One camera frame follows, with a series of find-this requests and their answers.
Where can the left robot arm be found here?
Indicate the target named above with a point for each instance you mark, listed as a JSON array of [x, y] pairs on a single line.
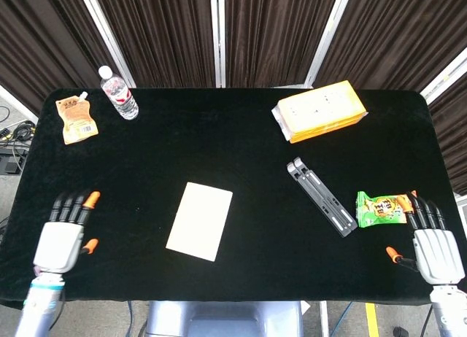
[[38, 308]]

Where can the yellow tissue pack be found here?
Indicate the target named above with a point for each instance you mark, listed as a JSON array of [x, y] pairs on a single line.
[[319, 111]]

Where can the brown curtain partition screen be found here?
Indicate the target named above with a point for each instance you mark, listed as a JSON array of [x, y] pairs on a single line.
[[233, 34]]

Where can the clear plastic water bottle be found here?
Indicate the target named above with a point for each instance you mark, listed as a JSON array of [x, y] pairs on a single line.
[[119, 94]]

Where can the white paper folder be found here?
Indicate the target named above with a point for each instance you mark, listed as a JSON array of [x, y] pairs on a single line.
[[200, 221]]

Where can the black table cloth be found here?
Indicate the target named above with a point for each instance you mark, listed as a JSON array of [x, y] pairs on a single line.
[[233, 151]]

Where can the orange spout drink pouch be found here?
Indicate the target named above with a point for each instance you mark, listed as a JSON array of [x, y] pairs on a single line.
[[76, 118]]

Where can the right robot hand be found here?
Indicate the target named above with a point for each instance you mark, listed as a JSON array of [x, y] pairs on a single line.
[[434, 247]]

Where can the grey folding laptop stand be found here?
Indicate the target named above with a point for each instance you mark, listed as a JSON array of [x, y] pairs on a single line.
[[321, 197]]

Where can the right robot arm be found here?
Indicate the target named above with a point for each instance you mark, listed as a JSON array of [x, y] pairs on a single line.
[[448, 309]]

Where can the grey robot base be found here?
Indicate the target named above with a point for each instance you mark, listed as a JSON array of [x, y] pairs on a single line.
[[224, 318]]

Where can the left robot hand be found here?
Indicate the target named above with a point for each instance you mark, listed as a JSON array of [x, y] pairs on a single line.
[[65, 235]]

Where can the green snack bag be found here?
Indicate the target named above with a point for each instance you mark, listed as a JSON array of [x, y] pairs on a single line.
[[379, 213]]

